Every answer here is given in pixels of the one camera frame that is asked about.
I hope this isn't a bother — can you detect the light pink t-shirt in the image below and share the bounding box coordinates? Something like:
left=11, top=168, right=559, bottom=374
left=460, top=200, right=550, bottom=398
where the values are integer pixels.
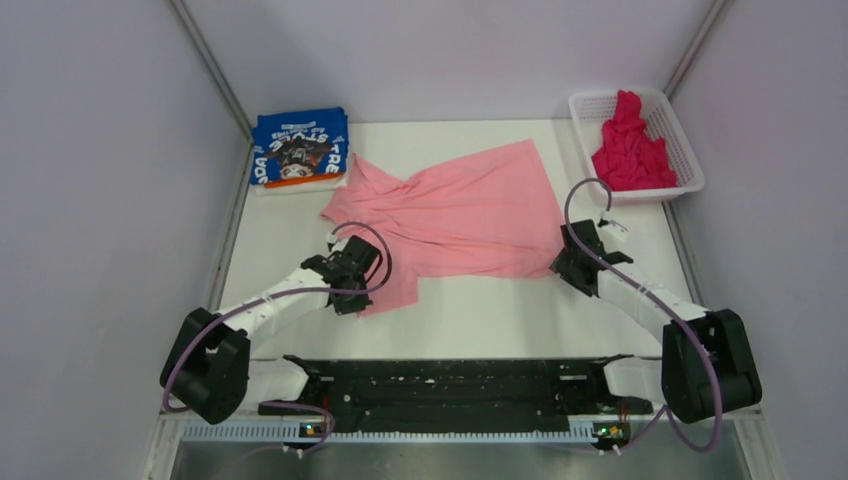
left=321, top=140, right=563, bottom=315

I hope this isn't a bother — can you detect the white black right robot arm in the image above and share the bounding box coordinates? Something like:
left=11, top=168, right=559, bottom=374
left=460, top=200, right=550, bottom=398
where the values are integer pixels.
left=551, top=220, right=763, bottom=424

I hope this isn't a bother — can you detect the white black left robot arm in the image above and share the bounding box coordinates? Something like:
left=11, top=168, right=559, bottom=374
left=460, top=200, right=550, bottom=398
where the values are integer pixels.
left=160, top=236, right=390, bottom=425

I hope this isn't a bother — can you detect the folded white orange t-shirt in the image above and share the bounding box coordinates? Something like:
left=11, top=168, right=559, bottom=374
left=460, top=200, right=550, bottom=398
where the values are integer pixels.
left=251, top=174, right=348, bottom=196

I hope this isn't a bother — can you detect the magenta t-shirt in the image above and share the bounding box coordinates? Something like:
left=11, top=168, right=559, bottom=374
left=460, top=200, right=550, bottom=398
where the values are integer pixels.
left=591, top=90, right=678, bottom=192

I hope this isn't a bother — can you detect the folded blue printed t-shirt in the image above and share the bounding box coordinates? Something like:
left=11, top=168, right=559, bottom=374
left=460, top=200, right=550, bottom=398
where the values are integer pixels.
left=250, top=107, right=350, bottom=188

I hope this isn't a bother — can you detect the white plastic laundry basket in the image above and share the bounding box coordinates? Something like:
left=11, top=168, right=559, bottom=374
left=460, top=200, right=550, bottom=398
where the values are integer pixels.
left=568, top=88, right=705, bottom=205

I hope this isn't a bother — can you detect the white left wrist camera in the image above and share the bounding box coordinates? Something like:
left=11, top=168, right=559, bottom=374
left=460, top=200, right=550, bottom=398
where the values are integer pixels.
left=325, top=232, right=347, bottom=252

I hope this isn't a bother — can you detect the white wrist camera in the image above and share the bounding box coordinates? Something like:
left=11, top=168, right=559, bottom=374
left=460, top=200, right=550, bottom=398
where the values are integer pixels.
left=325, top=232, right=347, bottom=252
left=597, top=219, right=629, bottom=241

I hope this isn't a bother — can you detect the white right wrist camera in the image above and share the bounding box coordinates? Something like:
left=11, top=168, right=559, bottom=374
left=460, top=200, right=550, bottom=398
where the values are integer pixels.
left=597, top=219, right=629, bottom=241

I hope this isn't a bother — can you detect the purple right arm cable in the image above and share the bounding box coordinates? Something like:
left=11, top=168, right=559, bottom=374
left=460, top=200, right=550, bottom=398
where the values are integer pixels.
left=563, top=177, right=725, bottom=455

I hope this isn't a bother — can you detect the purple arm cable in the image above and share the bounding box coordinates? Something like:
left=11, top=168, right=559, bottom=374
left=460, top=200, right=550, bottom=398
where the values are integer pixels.
left=563, top=177, right=725, bottom=455
left=160, top=221, right=393, bottom=458

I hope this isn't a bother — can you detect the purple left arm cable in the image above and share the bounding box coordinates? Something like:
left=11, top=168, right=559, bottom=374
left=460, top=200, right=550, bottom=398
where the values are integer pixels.
left=160, top=221, right=393, bottom=458

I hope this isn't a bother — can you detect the aluminium rail frame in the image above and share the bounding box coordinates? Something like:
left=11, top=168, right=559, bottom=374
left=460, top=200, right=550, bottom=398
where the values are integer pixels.
left=142, top=409, right=788, bottom=479

